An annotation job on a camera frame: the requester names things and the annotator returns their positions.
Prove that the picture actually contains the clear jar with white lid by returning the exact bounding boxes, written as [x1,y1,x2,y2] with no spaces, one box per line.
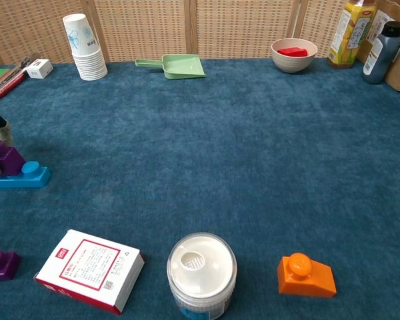
[166,232,238,320]

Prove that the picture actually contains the white box with red print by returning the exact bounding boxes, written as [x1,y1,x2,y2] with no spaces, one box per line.
[34,229,145,316]

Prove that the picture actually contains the wicker folding screen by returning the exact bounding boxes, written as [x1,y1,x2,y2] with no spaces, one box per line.
[0,0,354,66]

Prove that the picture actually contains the light green plastic dustpan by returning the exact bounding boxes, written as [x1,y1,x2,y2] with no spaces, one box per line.
[135,53,207,80]

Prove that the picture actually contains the small white carton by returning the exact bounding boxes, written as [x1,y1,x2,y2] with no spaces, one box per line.
[25,59,54,79]

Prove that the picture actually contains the purple toy block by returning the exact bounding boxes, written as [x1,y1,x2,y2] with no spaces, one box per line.
[0,139,27,177]

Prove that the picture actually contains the blue three-stud toy brick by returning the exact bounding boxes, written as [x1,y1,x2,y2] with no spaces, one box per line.
[0,161,52,189]

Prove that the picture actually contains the orange toy block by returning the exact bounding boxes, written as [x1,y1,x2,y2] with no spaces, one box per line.
[277,252,337,298]

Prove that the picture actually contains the stack of white paper cups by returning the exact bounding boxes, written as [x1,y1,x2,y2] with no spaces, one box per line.
[62,13,109,81]

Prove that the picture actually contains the blue carpet table cover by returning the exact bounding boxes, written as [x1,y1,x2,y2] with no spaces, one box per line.
[0,57,400,320]

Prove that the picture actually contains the dark grey bottle black cap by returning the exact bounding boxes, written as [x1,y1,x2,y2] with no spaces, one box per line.
[361,21,400,85]

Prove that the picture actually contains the red block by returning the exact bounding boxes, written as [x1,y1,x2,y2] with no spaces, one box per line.
[277,47,309,58]

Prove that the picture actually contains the yellow tea bottle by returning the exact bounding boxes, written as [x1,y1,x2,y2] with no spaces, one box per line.
[327,0,378,70]

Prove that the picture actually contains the beige bowl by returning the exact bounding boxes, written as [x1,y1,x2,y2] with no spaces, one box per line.
[271,37,319,74]

